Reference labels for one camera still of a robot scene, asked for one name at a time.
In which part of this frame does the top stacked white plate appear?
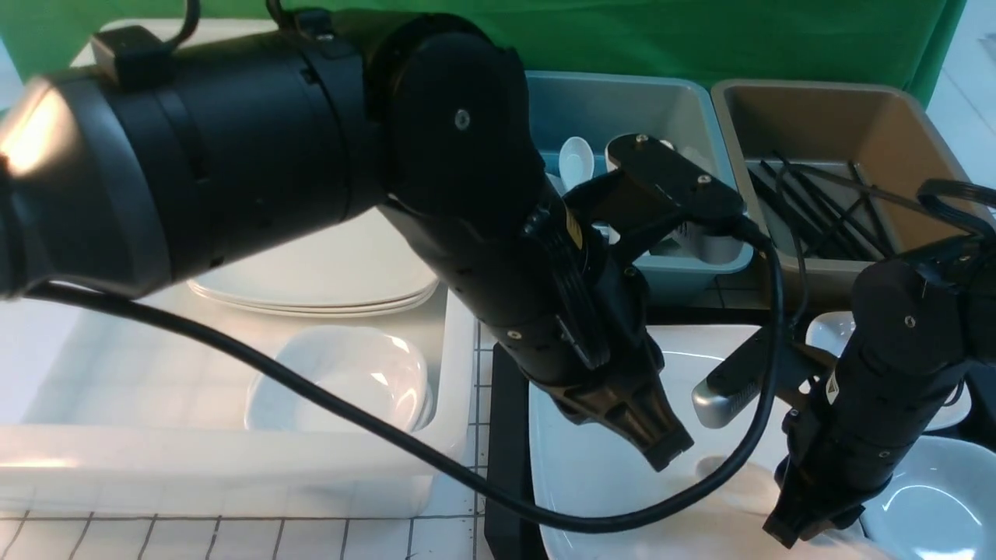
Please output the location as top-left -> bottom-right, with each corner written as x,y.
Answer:
188,209 -> 437,307

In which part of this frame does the teal plastic bin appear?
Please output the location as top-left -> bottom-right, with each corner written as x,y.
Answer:
527,71 -> 753,308

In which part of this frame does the white spoon upright left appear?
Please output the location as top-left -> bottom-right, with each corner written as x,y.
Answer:
558,137 -> 595,192

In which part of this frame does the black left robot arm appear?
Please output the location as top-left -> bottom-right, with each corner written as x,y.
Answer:
2,2 -> 700,470

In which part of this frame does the black chopstick long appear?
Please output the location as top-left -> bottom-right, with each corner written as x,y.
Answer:
774,163 -> 937,219

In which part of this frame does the white ceramic soup spoon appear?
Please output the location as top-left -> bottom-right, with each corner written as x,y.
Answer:
701,462 -> 896,559

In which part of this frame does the white small bowl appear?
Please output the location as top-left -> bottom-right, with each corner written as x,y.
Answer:
806,311 -> 973,432
861,436 -> 995,559

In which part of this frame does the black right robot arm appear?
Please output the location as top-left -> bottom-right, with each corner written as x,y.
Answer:
763,236 -> 994,548

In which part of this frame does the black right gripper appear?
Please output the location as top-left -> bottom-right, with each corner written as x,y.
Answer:
763,419 -> 896,548

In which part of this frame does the brown plastic bin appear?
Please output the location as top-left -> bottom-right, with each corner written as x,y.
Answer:
710,79 -> 967,310

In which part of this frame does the black left camera cable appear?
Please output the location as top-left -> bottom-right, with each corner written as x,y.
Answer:
23,226 -> 785,534

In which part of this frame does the black serving tray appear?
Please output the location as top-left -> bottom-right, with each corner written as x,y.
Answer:
483,302 -> 996,560

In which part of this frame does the stacked white plate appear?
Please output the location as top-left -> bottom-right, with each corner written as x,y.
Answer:
187,280 -> 439,315
191,285 -> 437,320
188,209 -> 437,307

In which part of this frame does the middle stacked white plate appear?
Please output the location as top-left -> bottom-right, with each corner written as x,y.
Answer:
187,280 -> 439,315

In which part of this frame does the black chopstick gold tip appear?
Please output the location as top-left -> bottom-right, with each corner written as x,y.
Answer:
804,184 -> 876,261

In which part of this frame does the green cloth backdrop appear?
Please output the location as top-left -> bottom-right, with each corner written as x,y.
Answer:
2,1 -> 967,120

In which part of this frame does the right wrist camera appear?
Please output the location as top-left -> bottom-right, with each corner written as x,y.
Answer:
693,326 -> 836,429

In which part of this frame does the black chopstick in bin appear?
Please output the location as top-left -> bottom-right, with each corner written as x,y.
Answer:
752,160 -> 862,260
777,164 -> 881,261
847,160 -> 894,257
749,169 -> 821,258

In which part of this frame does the bottom stacked white plate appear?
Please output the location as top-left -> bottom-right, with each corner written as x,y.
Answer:
191,285 -> 437,320

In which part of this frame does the white bowl in tub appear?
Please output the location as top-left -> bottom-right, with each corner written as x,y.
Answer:
244,325 -> 434,432

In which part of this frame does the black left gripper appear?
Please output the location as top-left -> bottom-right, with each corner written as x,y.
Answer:
498,259 -> 694,471

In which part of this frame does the large white square plate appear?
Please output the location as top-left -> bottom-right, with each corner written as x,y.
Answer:
529,325 -> 787,559

